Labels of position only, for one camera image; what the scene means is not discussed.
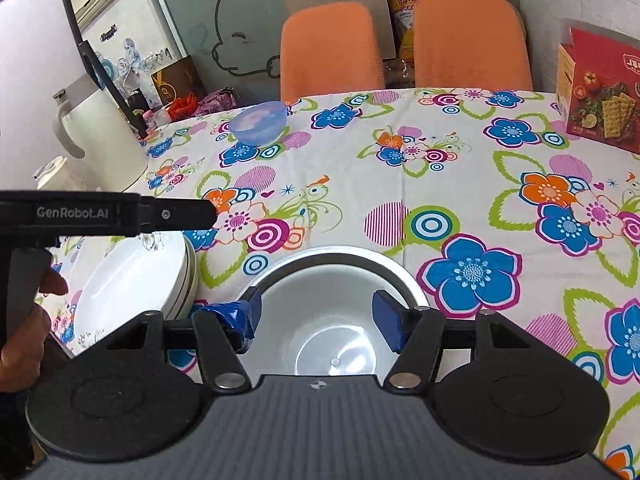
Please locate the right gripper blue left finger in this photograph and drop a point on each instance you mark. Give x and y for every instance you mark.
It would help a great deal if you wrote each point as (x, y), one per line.
(222, 333)

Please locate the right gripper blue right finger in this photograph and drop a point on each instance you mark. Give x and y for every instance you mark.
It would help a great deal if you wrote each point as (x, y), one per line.
(415, 336)

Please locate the stainless steel bowl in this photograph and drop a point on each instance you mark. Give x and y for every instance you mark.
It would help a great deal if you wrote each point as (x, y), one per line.
(335, 259)

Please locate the white plate with flower print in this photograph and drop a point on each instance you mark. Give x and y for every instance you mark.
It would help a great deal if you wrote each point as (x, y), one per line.
(140, 274)

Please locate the blue plastic bowl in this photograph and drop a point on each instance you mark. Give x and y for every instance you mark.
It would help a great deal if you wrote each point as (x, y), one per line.
(260, 124)

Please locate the person's left hand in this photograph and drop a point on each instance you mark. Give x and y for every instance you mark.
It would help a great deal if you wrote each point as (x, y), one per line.
(23, 352)

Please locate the cream tumbler cup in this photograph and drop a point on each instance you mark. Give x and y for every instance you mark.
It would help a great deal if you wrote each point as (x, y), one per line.
(60, 175)

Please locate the cream thermos jug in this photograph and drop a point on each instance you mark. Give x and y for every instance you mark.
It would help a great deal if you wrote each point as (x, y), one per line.
(94, 131)

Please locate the floral tablecloth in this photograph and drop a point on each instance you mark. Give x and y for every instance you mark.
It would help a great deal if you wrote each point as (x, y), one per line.
(469, 202)

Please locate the red plastic bag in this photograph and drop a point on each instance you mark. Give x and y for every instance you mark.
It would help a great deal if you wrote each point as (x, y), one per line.
(183, 108)

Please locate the brown gift bag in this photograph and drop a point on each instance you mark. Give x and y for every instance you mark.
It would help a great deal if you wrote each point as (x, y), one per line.
(178, 80)

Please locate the left orange chair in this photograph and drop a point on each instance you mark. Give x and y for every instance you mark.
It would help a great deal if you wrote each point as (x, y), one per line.
(329, 49)

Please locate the orange chair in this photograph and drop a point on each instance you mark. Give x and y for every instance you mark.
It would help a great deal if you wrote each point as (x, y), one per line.
(470, 44)
(329, 49)

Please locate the right orange chair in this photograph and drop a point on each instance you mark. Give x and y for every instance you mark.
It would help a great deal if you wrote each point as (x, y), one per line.
(470, 44)

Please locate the red cracker box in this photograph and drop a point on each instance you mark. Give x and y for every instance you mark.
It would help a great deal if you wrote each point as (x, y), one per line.
(597, 85)

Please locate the yellow snack bag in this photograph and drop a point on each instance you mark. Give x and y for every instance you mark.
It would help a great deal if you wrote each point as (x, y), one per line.
(401, 13)

